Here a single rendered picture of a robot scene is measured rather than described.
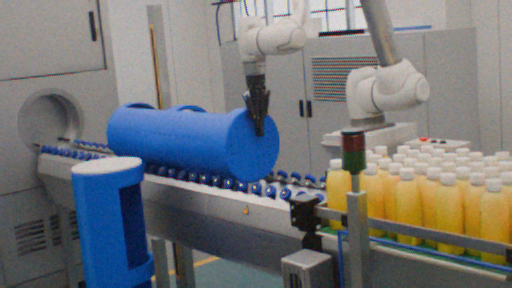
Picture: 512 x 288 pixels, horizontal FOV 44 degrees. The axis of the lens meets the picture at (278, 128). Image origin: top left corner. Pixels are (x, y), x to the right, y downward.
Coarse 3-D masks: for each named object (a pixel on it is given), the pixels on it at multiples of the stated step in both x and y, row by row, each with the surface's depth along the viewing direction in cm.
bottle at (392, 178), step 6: (390, 174) 182; (396, 174) 181; (390, 180) 180; (396, 180) 180; (384, 186) 182; (390, 186) 180; (384, 192) 182; (390, 192) 180; (384, 198) 183; (390, 198) 180; (390, 204) 181; (390, 210) 181; (390, 216) 182; (390, 234) 183; (396, 234) 181
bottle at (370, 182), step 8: (368, 176) 183; (376, 176) 183; (360, 184) 184; (368, 184) 182; (376, 184) 182; (368, 192) 182; (376, 192) 182; (368, 200) 182; (376, 200) 182; (368, 208) 182; (376, 208) 182; (376, 216) 183; (384, 216) 185; (376, 232) 183; (384, 232) 185
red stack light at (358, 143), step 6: (342, 138) 155; (348, 138) 154; (354, 138) 154; (360, 138) 154; (342, 144) 156; (348, 144) 154; (354, 144) 154; (360, 144) 154; (342, 150) 156; (348, 150) 155; (354, 150) 154; (360, 150) 155
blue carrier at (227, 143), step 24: (120, 120) 286; (144, 120) 273; (168, 120) 261; (192, 120) 249; (216, 120) 239; (240, 120) 235; (264, 120) 244; (120, 144) 286; (144, 144) 270; (168, 144) 257; (192, 144) 245; (216, 144) 234; (240, 144) 236; (264, 144) 244; (168, 168) 273; (192, 168) 253; (216, 168) 239; (240, 168) 237; (264, 168) 245
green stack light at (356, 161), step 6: (366, 150) 157; (342, 156) 157; (348, 156) 155; (354, 156) 154; (360, 156) 155; (366, 156) 156; (342, 162) 157; (348, 162) 155; (354, 162) 155; (360, 162) 155; (366, 162) 156; (342, 168) 157; (348, 168) 155; (354, 168) 155; (360, 168) 155; (366, 168) 156
